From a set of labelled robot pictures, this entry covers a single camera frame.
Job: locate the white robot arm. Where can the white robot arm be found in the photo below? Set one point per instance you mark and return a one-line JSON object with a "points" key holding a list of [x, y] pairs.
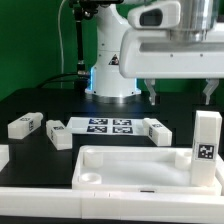
{"points": [[184, 20]]}

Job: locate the white desk top tray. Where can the white desk top tray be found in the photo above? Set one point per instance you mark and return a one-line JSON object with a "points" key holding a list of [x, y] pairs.
{"points": [[138, 169]]}

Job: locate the white left wall block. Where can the white left wall block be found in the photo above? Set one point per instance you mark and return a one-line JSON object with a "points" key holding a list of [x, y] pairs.
{"points": [[4, 156]]}

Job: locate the white marker sheet with tags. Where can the white marker sheet with tags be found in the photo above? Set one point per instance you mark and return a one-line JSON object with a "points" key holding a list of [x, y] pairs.
{"points": [[105, 126]]}

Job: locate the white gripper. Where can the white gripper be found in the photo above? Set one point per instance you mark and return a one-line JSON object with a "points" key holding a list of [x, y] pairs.
{"points": [[149, 55]]}

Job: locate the white front wall fence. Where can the white front wall fence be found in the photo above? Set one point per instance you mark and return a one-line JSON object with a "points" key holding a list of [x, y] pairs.
{"points": [[67, 203]]}

